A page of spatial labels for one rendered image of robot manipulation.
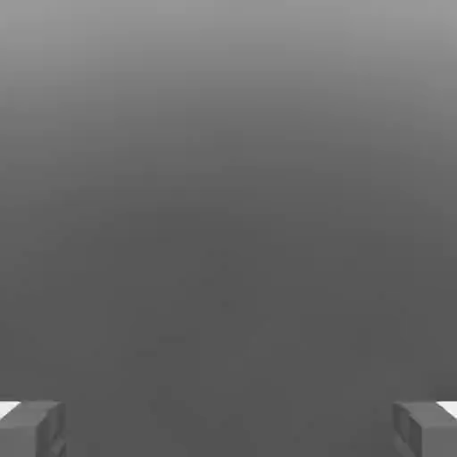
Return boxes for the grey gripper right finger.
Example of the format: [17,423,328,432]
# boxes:
[391,399,457,457]

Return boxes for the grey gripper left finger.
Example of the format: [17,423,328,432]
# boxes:
[0,399,68,457]

